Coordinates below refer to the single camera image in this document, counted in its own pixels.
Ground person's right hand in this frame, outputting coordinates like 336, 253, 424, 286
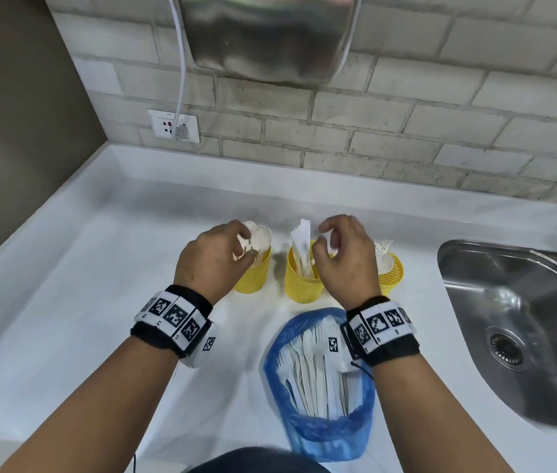
311, 214, 383, 311

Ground person's left hand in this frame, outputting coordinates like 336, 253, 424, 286
173, 219, 259, 306

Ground yellow mesh cup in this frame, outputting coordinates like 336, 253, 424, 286
378, 252, 404, 297
232, 246, 273, 295
285, 239, 326, 305

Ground stack of white knives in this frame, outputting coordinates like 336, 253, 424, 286
290, 219, 321, 281

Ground stack of white spoons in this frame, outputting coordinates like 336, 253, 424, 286
232, 220, 273, 267

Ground bundle of white plastic cutlery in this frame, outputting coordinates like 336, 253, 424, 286
278, 317, 366, 419

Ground blue plastic bag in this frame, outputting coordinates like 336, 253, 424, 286
263, 307, 375, 462

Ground person's left forearm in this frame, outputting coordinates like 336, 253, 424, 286
0, 334, 186, 473

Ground person's right forearm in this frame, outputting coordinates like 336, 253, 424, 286
369, 354, 515, 473

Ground person's dark shorts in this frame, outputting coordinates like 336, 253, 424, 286
187, 447, 331, 473

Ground black left wristband with markers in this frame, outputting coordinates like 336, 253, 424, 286
130, 284, 214, 359

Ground black wristband with markers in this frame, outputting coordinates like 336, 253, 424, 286
130, 284, 214, 359
339, 296, 421, 368

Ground black right wristband with markers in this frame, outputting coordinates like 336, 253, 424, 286
339, 296, 421, 368

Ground stainless steel sink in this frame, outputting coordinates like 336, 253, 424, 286
437, 239, 557, 444

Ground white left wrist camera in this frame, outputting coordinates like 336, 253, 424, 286
179, 319, 221, 369

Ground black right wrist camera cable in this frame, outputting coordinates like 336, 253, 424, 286
349, 360, 375, 382

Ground white wall socket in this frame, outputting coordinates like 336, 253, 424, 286
147, 108, 200, 143

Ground white plug with cable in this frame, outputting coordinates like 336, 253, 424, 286
167, 0, 192, 141

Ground stainless steel wall appliance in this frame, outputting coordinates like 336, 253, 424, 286
177, 0, 363, 86

